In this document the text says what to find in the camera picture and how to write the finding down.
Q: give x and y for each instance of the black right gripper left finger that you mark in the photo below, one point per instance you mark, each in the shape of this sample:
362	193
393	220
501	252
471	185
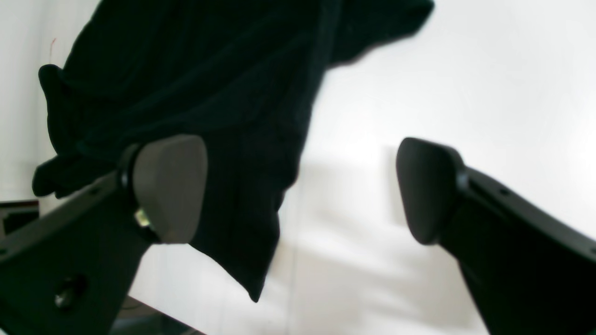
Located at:
70	271

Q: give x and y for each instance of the black t-shirt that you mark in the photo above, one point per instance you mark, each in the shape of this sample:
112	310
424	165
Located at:
241	74

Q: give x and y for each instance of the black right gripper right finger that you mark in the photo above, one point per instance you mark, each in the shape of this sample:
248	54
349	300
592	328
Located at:
527	272

